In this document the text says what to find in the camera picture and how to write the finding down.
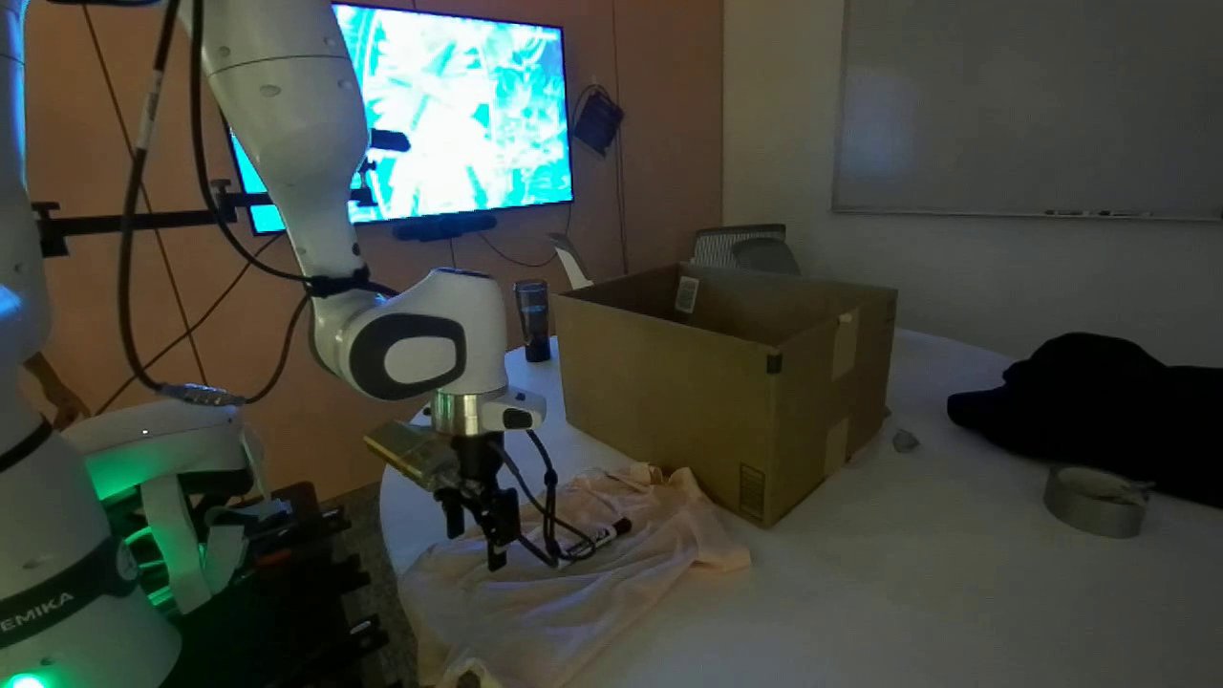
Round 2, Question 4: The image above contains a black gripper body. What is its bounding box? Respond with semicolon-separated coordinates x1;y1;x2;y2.
436;432;517;510

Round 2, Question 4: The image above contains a cream cloth towel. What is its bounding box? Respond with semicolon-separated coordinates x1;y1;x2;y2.
399;459;757;688

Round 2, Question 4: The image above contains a black marker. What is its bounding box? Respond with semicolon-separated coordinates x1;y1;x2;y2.
559;514;637;565

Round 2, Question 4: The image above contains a large cardboard box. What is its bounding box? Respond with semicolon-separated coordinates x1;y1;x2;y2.
550;244;902;532

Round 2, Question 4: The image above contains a black upright remote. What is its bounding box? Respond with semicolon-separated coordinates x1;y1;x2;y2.
512;281;556;366

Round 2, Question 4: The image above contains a black robot mounting stand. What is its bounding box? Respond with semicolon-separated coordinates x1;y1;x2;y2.
166;473;413;688

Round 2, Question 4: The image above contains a black clamp mounting bar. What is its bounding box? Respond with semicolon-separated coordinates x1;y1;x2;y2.
31;182;310;260

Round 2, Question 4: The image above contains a grey tape roll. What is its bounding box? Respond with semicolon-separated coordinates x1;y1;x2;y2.
1042;464;1159;538

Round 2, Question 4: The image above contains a black cloth garment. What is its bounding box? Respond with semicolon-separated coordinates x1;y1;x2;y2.
944;330;1223;510

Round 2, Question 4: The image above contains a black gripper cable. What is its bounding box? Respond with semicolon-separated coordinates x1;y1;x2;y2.
499;423;615;568

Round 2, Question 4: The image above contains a yellow wrist camera block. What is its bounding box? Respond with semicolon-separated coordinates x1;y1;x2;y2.
358;419;461;493

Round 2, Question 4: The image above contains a wall television screen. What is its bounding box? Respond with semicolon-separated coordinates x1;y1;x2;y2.
226;0;582;241

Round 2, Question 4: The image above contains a black wall-mounted device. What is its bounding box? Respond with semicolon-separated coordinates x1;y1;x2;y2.
572;86;626;160

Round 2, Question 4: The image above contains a black hanging cable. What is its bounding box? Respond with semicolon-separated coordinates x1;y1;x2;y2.
71;0;319;405

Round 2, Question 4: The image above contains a wall whiteboard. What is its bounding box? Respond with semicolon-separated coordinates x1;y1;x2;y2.
834;0;1223;230

